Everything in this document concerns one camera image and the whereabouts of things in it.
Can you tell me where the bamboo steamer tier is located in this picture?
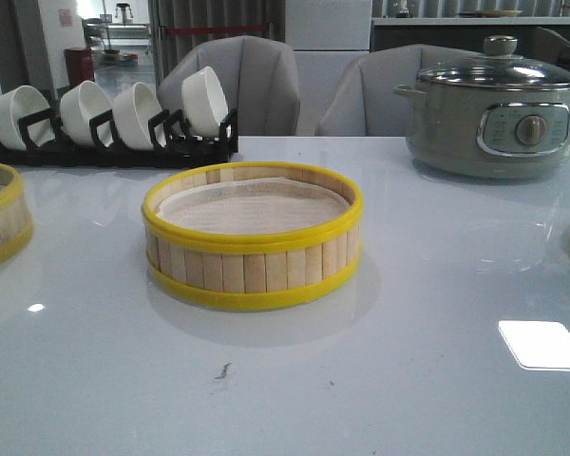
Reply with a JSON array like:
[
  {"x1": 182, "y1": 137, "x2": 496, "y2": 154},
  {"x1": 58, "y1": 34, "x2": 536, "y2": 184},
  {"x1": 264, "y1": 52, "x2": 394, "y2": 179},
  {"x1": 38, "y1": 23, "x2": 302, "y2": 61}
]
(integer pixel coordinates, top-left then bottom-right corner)
[
  {"x1": 0, "y1": 163, "x2": 34, "y2": 263},
  {"x1": 142, "y1": 161, "x2": 363, "y2": 311}
]

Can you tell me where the white paper steamer liner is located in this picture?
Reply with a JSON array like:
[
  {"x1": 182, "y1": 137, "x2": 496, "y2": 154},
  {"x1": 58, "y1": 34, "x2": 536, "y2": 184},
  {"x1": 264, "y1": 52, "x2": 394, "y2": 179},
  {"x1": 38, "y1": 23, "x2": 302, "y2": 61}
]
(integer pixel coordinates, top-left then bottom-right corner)
[{"x1": 158, "y1": 177, "x2": 350, "y2": 235}]

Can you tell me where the black bowl rack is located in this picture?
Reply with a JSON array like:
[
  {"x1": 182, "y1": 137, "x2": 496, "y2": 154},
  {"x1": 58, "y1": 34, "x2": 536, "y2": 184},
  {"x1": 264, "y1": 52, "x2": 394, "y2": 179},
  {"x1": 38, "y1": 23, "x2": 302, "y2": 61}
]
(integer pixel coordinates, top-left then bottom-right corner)
[{"x1": 0, "y1": 108, "x2": 238, "y2": 170}]

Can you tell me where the right grey upholstered chair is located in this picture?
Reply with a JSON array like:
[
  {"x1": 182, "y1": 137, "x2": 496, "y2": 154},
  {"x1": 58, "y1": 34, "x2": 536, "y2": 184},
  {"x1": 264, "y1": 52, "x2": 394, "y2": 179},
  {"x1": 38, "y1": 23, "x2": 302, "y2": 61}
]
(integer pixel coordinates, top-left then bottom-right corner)
[{"x1": 315, "y1": 44, "x2": 477, "y2": 137}]

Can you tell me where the grey upholstered chair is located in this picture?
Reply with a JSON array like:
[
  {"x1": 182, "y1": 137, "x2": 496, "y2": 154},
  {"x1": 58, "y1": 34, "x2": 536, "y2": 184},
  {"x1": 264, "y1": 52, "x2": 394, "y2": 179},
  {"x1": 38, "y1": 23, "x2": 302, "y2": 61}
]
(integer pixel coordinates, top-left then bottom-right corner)
[
  {"x1": 315, "y1": 44, "x2": 477, "y2": 137},
  {"x1": 157, "y1": 36, "x2": 300, "y2": 136}
]

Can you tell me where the white ceramic bowl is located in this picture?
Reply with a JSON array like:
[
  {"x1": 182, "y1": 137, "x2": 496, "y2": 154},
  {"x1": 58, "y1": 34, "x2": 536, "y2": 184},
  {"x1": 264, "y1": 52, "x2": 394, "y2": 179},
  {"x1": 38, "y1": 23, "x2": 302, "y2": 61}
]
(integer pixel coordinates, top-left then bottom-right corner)
[
  {"x1": 0, "y1": 85, "x2": 49, "y2": 151},
  {"x1": 59, "y1": 80, "x2": 111, "y2": 147},
  {"x1": 181, "y1": 66, "x2": 229, "y2": 138},
  {"x1": 112, "y1": 82, "x2": 162, "y2": 150}
]

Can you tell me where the left grey upholstered chair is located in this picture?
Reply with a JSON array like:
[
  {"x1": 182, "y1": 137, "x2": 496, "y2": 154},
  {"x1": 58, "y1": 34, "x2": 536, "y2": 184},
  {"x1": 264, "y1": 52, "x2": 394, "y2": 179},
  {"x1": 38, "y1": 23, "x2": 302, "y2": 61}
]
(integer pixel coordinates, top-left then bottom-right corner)
[{"x1": 157, "y1": 36, "x2": 300, "y2": 136}]

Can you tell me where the white cabinet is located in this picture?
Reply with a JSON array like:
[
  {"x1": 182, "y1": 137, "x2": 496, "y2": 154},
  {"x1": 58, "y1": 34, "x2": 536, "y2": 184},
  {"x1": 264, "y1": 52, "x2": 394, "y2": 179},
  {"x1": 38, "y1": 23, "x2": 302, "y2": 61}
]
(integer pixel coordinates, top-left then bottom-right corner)
[{"x1": 285, "y1": 1, "x2": 372, "y2": 136}]

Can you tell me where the grey-green electric cooking pot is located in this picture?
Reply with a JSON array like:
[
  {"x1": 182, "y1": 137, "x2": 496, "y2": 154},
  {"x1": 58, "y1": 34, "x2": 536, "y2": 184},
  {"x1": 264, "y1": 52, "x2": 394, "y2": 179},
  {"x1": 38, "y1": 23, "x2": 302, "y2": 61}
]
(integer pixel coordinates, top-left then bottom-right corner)
[{"x1": 393, "y1": 82, "x2": 570, "y2": 180}]

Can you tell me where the red bin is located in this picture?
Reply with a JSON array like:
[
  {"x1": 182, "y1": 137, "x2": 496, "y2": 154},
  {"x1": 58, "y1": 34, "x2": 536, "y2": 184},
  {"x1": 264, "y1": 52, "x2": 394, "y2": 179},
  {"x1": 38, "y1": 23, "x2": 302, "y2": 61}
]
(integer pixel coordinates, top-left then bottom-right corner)
[{"x1": 64, "y1": 47, "x2": 95, "y2": 87}]

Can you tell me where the glass pot lid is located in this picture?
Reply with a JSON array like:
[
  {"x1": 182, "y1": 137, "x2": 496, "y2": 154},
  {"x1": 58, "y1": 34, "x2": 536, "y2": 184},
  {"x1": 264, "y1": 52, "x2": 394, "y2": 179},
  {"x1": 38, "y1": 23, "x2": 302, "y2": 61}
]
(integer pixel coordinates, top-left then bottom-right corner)
[{"x1": 417, "y1": 35, "x2": 570, "y2": 90}]

